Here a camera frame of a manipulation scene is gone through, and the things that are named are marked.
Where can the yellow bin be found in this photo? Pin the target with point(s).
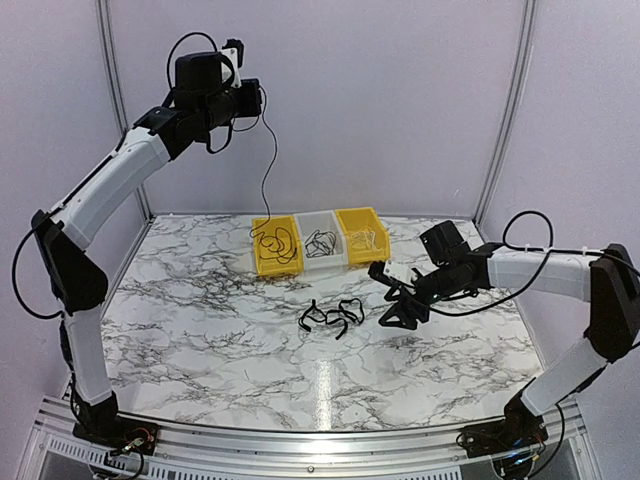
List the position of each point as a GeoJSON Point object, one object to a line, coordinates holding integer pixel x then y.
{"type": "Point", "coordinates": [367, 240]}
{"type": "Point", "coordinates": [277, 246]}

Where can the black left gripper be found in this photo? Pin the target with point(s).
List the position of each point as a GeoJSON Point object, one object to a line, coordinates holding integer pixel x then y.
{"type": "Point", "coordinates": [250, 105]}

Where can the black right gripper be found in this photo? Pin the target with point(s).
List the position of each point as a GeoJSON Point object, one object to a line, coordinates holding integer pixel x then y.
{"type": "Point", "coordinates": [403, 307]}

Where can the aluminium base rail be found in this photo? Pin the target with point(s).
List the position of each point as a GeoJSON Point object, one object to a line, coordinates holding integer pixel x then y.
{"type": "Point", "coordinates": [184, 451]}

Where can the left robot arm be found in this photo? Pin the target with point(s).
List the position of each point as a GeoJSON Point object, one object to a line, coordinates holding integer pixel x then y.
{"type": "Point", "coordinates": [206, 91]}

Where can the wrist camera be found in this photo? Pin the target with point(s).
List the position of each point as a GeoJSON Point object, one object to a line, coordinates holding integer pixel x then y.
{"type": "Point", "coordinates": [389, 273]}
{"type": "Point", "coordinates": [233, 50]}

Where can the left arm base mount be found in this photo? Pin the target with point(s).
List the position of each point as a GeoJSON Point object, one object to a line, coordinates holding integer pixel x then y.
{"type": "Point", "coordinates": [126, 431]}

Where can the right yellow bin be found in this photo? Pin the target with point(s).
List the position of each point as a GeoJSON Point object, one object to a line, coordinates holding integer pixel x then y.
{"type": "Point", "coordinates": [367, 240]}

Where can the white translucent bin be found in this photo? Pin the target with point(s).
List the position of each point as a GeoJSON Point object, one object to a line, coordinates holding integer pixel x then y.
{"type": "Point", "coordinates": [323, 245]}

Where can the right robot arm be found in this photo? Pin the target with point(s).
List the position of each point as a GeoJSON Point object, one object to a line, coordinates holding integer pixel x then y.
{"type": "Point", "coordinates": [466, 281]}

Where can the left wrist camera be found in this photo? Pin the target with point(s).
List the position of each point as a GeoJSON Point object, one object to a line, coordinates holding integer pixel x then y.
{"type": "Point", "coordinates": [233, 50]}

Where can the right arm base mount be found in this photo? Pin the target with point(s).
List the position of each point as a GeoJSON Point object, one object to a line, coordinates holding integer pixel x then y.
{"type": "Point", "coordinates": [496, 437]}

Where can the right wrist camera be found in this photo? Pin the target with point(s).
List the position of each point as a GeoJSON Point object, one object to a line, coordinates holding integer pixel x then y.
{"type": "Point", "coordinates": [389, 273]}

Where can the left yellow bin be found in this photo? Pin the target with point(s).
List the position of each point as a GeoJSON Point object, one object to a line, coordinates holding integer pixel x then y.
{"type": "Point", "coordinates": [277, 246]}

